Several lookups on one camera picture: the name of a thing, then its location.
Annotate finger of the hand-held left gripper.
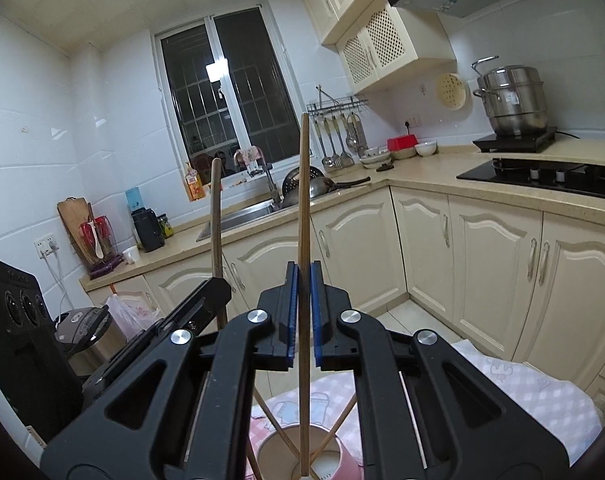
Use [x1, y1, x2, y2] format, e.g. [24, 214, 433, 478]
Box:
[152, 277, 233, 335]

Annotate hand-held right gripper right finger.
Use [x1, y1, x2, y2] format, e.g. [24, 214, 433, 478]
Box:
[309, 260, 571, 480]

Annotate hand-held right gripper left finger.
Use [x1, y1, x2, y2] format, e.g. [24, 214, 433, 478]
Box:
[40, 260, 303, 480]

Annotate pink paper cup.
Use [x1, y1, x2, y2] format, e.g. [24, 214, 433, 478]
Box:
[255, 422, 365, 480]

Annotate steel rice cooker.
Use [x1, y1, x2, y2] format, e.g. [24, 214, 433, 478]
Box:
[52, 306, 128, 377]

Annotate black kettle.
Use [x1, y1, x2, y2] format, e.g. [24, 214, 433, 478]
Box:
[130, 207, 166, 254]

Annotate steel sink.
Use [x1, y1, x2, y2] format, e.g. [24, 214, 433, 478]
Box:
[197, 199, 284, 242]

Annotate orange detergent bottle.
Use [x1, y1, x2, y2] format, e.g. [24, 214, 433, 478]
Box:
[184, 163, 206, 203]

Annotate red utensil holder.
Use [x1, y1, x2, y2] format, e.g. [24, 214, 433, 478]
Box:
[79, 214, 125, 280]

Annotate white plastic spoon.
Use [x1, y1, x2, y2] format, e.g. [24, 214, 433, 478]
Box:
[87, 219, 104, 260]

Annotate steel faucet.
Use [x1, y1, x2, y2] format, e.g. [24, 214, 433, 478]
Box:
[249, 159, 281, 202]

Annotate wooden cutting board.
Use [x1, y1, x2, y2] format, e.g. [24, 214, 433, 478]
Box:
[57, 197, 96, 262]

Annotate pink dish cloth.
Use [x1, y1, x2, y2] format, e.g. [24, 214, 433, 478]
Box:
[233, 145, 264, 171]

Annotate steel ladle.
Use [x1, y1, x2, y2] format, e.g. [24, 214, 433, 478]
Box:
[314, 116, 333, 170]

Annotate steel slotted turner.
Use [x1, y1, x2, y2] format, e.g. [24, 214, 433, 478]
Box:
[328, 116, 344, 169]

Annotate steel spatula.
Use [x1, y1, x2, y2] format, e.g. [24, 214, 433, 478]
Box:
[337, 115, 356, 166]

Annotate stack of patterned bowls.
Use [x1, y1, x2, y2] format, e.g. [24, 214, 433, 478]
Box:
[359, 146, 393, 170]

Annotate cream base cabinets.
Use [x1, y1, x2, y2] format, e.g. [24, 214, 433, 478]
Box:
[82, 182, 605, 413]

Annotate steel skimmer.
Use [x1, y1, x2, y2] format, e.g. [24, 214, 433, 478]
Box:
[345, 112, 367, 157]

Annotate red plastic container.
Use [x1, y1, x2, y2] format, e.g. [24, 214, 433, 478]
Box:
[387, 135, 417, 160]

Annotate pink checked tablecloth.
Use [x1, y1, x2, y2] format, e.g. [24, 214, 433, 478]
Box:
[247, 339, 604, 480]

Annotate dark sliding window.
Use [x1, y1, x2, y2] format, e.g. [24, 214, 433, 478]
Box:
[154, 7, 304, 179]

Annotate round cream steamer plate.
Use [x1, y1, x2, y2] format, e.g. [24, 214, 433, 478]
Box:
[435, 72, 466, 110]

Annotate black induction cooker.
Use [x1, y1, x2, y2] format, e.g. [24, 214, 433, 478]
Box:
[471, 126, 558, 155]

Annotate black gas stove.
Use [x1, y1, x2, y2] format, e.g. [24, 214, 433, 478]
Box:
[455, 157, 605, 202]

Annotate cream lattice door cabinet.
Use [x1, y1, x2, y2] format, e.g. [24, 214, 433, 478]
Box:
[334, 0, 458, 94]

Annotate steel steamer pot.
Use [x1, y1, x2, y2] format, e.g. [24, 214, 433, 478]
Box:
[471, 55, 551, 139]

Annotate white power cable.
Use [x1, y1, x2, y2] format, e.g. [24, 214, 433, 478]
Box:
[41, 254, 72, 313]

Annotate white wall socket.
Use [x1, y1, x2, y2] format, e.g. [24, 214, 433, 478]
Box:
[33, 233, 61, 260]

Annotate wall utensil rack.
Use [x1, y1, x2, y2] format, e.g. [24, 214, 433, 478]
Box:
[305, 94, 368, 117]

